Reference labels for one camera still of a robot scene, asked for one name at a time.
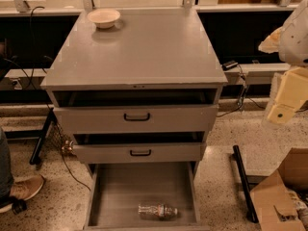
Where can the grey top drawer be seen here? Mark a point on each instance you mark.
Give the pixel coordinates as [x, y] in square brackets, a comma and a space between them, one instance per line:
[133, 111]

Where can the blue jeans leg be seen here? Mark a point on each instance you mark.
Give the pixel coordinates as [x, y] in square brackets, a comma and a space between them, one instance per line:
[6, 177]

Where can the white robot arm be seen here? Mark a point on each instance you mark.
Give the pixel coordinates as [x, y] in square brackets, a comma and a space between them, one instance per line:
[293, 47]

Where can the black metal leg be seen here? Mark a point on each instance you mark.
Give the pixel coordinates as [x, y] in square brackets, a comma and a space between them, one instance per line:
[251, 214]
[35, 158]

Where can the grey drawer cabinet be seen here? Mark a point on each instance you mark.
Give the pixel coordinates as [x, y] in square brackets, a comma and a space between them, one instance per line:
[155, 49]

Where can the black middle drawer handle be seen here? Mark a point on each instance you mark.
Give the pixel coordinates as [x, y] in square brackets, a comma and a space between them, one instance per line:
[144, 153]

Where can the black metal leg left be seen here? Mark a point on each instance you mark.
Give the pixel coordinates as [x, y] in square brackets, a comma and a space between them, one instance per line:
[35, 158]

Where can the white bowl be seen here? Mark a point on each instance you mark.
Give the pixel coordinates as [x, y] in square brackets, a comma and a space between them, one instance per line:
[104, 18]

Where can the grey middle drawer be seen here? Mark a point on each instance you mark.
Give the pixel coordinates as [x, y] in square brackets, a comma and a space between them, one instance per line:
[139, 148]

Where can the tan shoe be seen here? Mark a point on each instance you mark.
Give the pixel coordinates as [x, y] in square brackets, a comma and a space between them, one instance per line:
[19, 193]

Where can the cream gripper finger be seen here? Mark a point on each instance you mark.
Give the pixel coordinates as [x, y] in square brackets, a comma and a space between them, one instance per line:
[271, 43]
[280, 114]

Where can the black power adapter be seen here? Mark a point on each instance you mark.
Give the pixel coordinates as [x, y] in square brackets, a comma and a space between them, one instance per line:
[229, 65]

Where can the black metal leg right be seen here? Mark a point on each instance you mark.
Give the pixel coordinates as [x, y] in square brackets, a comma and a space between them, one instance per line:
[251, 214]

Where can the brown cardboard box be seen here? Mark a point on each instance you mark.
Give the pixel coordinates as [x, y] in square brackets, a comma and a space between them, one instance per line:
[273, 205]

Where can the black top drawer handle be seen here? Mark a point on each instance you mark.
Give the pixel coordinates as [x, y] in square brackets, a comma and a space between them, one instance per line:
[136, 118]

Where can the black drawer handle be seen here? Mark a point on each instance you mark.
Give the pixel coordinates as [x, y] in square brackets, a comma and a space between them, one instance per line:
[136, 118]
[144, 153]

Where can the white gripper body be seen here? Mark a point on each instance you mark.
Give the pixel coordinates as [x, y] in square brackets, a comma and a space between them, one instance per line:
[295, 38]

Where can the grey bottom drawer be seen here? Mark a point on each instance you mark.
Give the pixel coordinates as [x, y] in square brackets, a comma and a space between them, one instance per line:
[118, 191]

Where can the clear plastic water bottle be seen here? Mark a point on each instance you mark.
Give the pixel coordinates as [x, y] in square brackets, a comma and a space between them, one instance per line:
[159, 211]

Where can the grey drawer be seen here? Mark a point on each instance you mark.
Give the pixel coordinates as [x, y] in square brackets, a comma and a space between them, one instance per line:
[118, 191]
[133, 111]
[139, 148]

